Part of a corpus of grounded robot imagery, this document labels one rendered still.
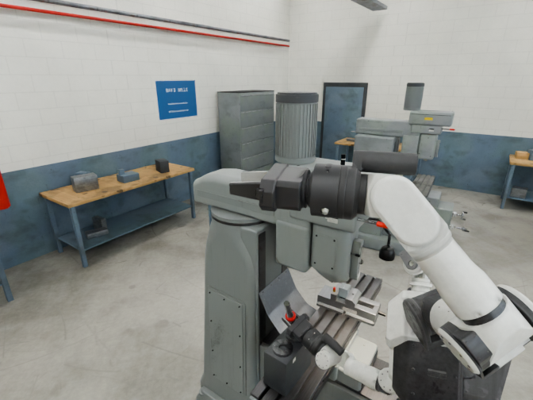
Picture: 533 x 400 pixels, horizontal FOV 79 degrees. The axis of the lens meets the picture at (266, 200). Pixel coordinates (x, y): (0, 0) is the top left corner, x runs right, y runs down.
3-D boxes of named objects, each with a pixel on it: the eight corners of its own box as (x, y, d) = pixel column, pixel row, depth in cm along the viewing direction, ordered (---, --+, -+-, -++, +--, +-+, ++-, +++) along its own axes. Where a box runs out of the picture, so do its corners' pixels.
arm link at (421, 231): (360, 192, 56) (411, 255, 54) (360, 194, 47) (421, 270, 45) (392, 168, 54) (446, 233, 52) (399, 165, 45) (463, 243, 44)
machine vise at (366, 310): (380, 311, 192) (382, 295, 188) (373, 326, 180) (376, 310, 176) (324, 292, 209) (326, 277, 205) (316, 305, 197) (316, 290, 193)
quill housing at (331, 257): (357, 271, 172) (363, 216, 161) (342, 291, 156) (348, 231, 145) (324, 260, 182) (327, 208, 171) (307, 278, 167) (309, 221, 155)
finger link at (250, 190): (230, 178, 55) (265, 181, 54) (231, 195, 57) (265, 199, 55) (226, 182, 54) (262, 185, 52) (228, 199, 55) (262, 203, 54)
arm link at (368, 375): (355, 377, 128) (406, 402, 115) (344, 379, 120) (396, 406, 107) (362, 349, 129) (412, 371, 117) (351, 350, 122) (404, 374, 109)
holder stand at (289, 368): (311, 364, 157) (313, 331, 149) (285, 398, 140) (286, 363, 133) (290, 352, 163) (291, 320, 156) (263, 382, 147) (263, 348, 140)
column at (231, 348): (289, 390, 253) (295, 202, 197) (254, 440, 217) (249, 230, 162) (239, 359, 279) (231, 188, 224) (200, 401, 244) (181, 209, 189)
